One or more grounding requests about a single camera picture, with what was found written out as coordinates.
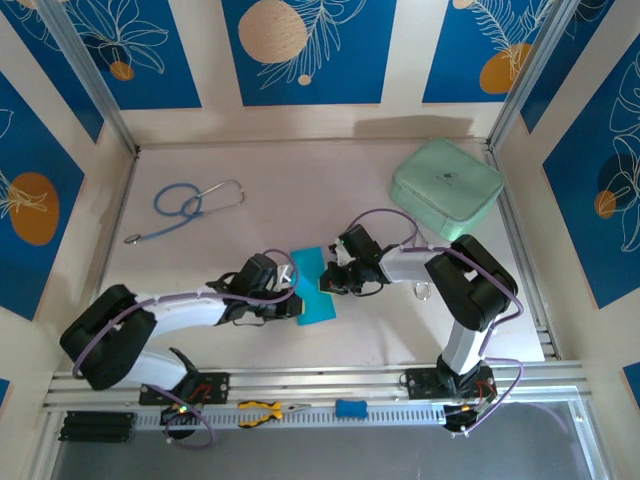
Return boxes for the cyan blue cloth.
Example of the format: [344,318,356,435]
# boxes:
[289,245,339,327]

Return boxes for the mint green zip case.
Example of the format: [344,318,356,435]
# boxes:
[389,138,505,244]

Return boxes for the blue bone-shaped foam piece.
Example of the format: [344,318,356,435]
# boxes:
[334,398,369,419]

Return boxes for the blue stethoscope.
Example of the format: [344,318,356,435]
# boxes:
[123,178,246,246]

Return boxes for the black controller board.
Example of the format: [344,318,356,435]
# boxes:
[159,402,201,441]
[442,399,494,439]

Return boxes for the black stacked blocks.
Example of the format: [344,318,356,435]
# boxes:
[58,410,137,444]

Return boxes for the aluminium rail frame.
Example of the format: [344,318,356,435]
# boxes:
[42,360,589,416]

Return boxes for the yellow handled pliers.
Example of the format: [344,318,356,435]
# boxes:
[237,399,312,429]

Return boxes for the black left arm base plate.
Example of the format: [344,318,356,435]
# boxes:
[138,372,231,406]

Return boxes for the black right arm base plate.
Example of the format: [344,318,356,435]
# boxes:
[405,367,496,401]

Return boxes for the grey slotted cable duct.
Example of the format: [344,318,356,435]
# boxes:
[134,403,446,432]

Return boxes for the aluminium side rail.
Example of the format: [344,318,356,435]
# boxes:
[487,144,559,361]
[74,149,141,372]

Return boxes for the aluminium corner post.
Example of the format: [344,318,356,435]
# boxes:
[34,0,141,156]
[487,0,616,151]

